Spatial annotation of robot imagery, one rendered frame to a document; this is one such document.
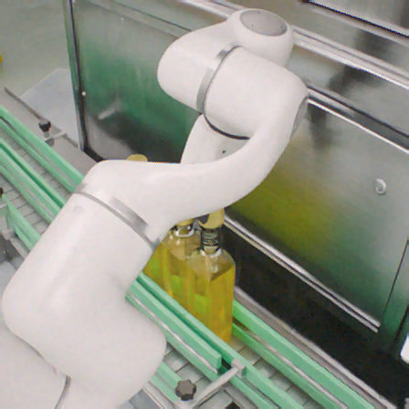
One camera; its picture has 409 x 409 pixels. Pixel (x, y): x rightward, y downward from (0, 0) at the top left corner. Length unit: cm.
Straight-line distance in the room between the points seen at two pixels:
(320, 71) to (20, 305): 47
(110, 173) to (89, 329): 12
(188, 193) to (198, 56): 13
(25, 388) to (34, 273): 12
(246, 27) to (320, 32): 19
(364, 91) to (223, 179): 28
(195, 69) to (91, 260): 20
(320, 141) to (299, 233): 18
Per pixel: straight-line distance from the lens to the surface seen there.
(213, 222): 77
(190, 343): 90
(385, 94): 67
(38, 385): 52
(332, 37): 72
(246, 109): 50
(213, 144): 64
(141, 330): 46
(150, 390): 93
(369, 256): 79
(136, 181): 44
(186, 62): 51
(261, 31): 56
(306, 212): 84
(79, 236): 43
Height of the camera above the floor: 167
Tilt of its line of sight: 39 degrees down
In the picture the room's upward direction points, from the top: straight up
